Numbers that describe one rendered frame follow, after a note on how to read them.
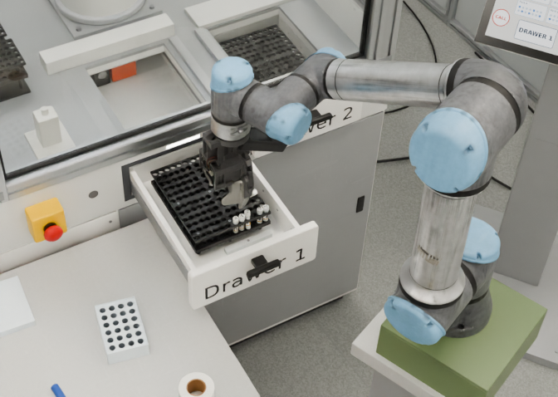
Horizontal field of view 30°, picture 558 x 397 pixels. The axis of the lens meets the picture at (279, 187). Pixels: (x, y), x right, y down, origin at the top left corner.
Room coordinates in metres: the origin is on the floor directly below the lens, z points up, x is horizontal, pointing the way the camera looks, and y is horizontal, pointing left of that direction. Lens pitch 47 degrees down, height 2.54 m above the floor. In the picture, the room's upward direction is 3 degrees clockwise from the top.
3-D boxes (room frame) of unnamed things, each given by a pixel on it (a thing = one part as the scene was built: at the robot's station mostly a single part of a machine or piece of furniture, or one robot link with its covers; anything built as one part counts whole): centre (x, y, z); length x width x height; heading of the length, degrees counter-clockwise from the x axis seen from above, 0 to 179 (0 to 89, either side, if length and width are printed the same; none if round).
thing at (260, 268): (1.30, 0.03, 0.91); 0.07 x 0.04 x 0.01; 122
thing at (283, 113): (1.36, 0.00, 1.27); 0.11 x 0.11 x 0.08; 55
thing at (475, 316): (1.25, -0.36, 0.91); 0.15 x 0.15 x 0.10
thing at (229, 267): (1.32, 0.04, 0.87); 0.29 x 0.02 x 0.11; 122
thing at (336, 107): (1.76, -0.06, 0.87); 0.29 x 0.02 x 0.11; 122
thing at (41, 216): (1.40, 0.48, 0.88); 0.07 x 0.05 x 0.07; 122
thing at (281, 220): (1.50, 0.15, 0.86); 0.40 x 0.26 x 0.06; 32
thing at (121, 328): (1.21, 0.30, 0.78); 0.12 x 0.08 x 0.04; 21
